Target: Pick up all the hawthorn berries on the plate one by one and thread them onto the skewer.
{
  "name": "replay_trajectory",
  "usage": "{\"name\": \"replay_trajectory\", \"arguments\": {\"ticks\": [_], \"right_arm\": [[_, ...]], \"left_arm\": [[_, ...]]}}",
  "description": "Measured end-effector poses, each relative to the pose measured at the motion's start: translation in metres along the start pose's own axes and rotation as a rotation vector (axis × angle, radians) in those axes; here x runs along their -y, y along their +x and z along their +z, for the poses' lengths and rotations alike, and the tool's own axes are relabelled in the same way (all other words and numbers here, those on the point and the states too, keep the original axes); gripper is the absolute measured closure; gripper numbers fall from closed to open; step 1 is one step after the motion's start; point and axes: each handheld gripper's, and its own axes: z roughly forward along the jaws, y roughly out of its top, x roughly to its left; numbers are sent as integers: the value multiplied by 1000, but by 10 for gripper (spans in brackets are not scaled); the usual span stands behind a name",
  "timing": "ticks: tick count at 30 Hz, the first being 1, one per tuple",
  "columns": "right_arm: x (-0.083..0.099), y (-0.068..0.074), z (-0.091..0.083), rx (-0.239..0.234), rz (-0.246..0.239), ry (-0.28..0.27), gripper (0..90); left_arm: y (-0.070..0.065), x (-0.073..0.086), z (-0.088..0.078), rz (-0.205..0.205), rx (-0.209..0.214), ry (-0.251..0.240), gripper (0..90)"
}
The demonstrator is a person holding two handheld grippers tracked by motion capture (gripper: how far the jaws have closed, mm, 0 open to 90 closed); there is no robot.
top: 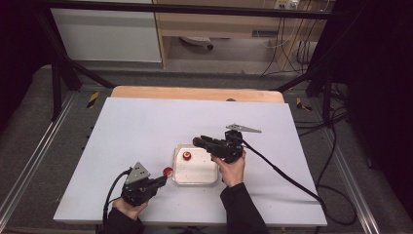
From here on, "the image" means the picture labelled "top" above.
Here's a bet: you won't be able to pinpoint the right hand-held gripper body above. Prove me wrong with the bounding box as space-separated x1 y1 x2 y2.
207 123 262 164

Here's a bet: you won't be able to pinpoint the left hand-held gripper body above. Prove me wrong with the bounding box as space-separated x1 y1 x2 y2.
120 162 158 208

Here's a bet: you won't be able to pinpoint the square clear plastic tray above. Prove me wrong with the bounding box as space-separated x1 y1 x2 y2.
171 143 219 186

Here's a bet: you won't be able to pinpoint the person's left hand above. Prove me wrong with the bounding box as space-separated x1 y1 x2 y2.
112 197 149 221

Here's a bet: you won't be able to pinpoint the person's right hand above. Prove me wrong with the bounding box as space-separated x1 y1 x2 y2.
210 150 246 188

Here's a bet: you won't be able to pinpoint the yellow and black tape strip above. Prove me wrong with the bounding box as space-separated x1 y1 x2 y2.
295 97 313 112
86 91 100 109

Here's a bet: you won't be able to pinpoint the white chair base with caster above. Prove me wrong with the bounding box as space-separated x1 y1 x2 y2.
179 36 214 51

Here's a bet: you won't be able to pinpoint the light wooden desk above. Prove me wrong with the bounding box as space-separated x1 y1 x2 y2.
152 0 325 71

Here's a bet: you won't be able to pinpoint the white cabinet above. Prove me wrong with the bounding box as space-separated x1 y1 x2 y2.
50 8 163 63

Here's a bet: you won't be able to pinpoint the white power strip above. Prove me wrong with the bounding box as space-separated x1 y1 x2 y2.
274 0 300 10

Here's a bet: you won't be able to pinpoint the dark curtain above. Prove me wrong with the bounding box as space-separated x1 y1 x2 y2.
0 0 50 131
334 0 413 213

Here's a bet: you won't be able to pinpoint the left hand-held gripper cable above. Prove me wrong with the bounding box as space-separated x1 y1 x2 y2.
102 169 133 228

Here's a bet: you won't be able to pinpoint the hand-held gripper cable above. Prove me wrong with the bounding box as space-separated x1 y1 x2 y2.
240 137 358 234
102 169 133 228

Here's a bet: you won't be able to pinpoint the right hand-held gripper cable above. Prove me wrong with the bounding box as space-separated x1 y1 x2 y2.
240 137 358 234

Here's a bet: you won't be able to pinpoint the black floor cables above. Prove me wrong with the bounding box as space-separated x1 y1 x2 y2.
293 82 350 137

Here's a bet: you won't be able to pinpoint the aluminium floor rail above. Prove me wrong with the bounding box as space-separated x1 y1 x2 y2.
0 92 77 222
319 126 381 234

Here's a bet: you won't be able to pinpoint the black metal frame leg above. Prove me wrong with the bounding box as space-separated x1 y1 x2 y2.
35 13 116 121
276 19 335 126

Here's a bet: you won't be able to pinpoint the bundle of hanging cables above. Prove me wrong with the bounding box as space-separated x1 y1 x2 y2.
261 18 320 77

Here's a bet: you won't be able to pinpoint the black metal frame crossbar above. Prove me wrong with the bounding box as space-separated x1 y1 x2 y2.
42 0 335 20

